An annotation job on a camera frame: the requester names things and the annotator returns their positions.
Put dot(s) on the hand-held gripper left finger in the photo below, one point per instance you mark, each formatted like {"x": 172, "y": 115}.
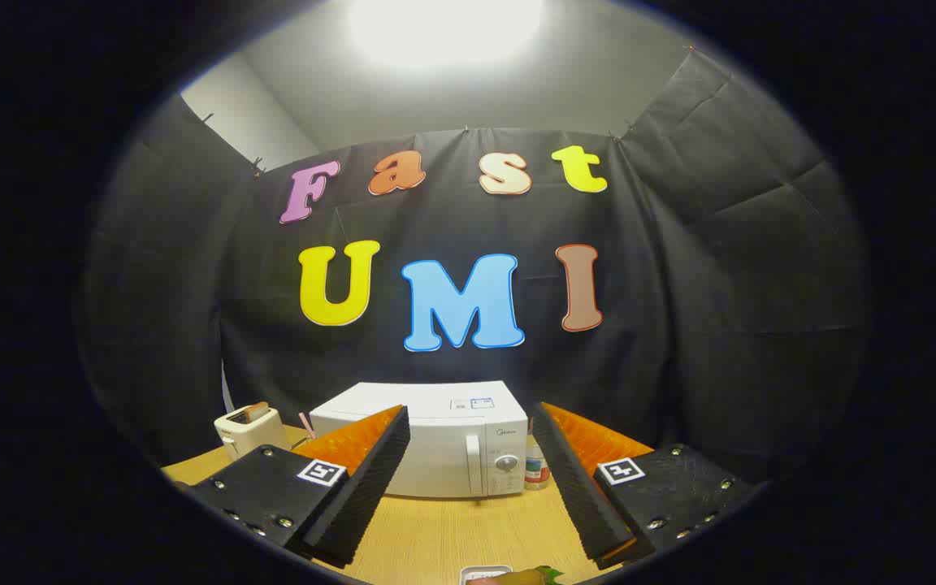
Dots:
{"x": 370, "y": 479}

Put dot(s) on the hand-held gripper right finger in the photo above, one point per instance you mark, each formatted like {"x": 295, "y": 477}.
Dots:
{"x": 574, "y": 487}

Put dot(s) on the white microwave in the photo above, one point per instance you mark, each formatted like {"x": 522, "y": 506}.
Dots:
{"x": 452, "y": 443}

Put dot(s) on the brown bread lettuce sandwich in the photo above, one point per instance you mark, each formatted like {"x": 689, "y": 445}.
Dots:
{"x": 521, "y": 578}

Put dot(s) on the clear bottle with red label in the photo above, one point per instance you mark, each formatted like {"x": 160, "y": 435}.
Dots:
{"x": 536, "y": 470}

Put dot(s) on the small white plate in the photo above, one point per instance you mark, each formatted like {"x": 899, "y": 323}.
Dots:
{"x": 480, "y": 571}

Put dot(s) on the white toaster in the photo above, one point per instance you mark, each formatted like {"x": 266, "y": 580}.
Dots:
{"x": 247, "y": 435}

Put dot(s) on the toast slice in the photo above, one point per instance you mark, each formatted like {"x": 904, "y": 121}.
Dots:
{"x": 256, "y": 411}

